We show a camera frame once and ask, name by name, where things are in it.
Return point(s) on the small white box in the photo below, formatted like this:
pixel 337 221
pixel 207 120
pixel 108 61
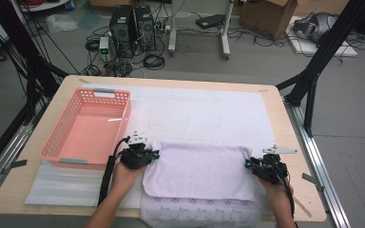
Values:
pixel 104 42

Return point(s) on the grey metal bracket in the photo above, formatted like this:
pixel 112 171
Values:
pixel 19 163
pixel 310 179

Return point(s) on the white metal stand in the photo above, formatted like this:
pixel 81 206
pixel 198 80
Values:
pixel 172 31

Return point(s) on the grey and white device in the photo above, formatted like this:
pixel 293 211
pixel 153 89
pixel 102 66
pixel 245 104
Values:
pixel 316 25

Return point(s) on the thin wooden stick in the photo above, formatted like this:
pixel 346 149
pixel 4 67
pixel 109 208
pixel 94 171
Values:
pixel 303 207

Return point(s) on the open cardboard box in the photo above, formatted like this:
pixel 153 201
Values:
pixel 266 15

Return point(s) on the teal sheet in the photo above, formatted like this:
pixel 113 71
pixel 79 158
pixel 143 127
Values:
pixel 89 19

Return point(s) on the person's left hand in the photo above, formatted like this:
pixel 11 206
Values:
pixel 125 180

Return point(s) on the pink plastic basket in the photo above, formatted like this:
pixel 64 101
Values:
pixel 88 133

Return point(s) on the clear plastic bag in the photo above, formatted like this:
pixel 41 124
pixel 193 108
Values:
pixel 60 22

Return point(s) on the lilac towel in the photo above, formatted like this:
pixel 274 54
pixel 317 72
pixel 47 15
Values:
pixel 196 171

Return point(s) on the black flat device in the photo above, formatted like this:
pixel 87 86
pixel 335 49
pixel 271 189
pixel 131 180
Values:
pixel 210 21

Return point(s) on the person's right hand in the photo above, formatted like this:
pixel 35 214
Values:
pixel 275 191

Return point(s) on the silver aluminium rail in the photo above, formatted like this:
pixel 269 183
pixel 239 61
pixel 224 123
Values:
pixel 6 155
pixel 320 164

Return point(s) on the white board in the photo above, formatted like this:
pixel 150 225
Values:
pixel 323 49

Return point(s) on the white round table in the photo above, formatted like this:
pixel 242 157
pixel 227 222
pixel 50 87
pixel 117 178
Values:
pixel 44 6

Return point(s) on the white grid mat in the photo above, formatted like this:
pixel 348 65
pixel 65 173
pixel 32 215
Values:
pixel 187 110

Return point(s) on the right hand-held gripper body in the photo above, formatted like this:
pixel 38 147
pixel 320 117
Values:
pixel 269 171

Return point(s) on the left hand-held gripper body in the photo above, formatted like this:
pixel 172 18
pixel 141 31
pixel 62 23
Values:
pixel 134 158

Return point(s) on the black computer tower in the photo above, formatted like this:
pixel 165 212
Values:
pixel 122 28
pixel 145 28

